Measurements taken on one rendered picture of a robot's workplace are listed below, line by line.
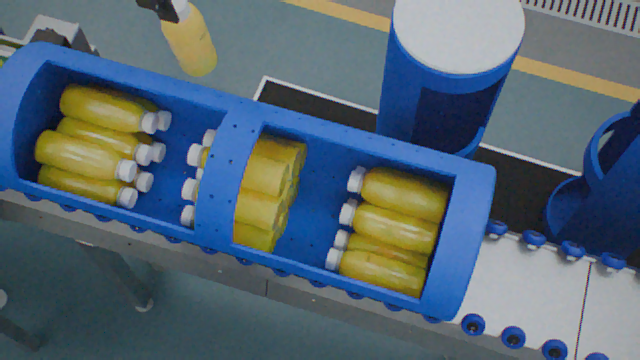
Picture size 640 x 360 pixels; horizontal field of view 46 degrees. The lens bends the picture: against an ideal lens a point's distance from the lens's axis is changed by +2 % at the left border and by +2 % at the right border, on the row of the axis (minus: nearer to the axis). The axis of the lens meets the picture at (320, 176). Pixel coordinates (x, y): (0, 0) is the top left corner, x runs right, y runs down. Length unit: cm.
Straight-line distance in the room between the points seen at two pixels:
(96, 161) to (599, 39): 211
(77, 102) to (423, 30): 72
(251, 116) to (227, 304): 123
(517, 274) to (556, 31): 163
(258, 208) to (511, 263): 53
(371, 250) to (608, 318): 47
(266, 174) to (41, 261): 144
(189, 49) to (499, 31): 72
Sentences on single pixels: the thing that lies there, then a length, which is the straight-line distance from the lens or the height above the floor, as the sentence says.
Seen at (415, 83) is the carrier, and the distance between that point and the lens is 165.
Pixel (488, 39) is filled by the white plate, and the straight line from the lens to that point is 163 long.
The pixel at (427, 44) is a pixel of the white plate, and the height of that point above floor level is 104.
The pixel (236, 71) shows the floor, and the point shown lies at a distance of 281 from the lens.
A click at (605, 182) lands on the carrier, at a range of 201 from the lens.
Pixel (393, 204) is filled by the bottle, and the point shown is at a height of 111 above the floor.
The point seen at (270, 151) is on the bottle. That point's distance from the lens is 136.
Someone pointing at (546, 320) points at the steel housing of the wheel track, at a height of 93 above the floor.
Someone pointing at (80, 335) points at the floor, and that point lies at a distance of 252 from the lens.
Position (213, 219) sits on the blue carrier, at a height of 117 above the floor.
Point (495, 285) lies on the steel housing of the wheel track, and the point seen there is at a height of 93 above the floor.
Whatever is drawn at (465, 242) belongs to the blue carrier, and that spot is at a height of 122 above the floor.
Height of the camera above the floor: 234
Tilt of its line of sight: 65 degrees down
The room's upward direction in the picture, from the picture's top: straight up
